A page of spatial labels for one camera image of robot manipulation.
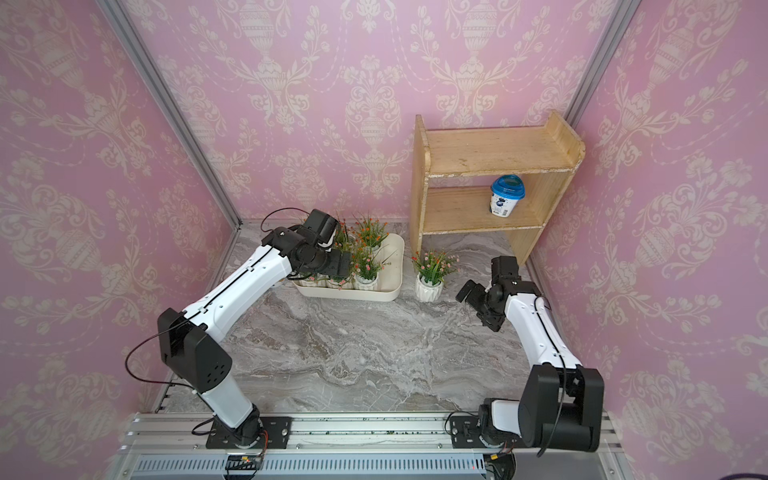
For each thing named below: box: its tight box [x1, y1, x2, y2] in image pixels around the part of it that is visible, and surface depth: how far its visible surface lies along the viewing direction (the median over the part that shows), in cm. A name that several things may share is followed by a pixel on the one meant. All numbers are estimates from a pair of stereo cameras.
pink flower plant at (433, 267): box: [411, 250, 460, 302], surface depth 96 cm
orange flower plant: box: [352, 218, 390, 251], surface depth 102 cm
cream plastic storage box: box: [293, 233, 405, 302], surface depth 97 cm
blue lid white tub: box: [490, 174, 526, 218], surface depth 89 cm
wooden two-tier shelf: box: [409, 112, 586, 266], surface depth 83 cm
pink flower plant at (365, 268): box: [350, 244, 391, 290], surface depth 96 cm
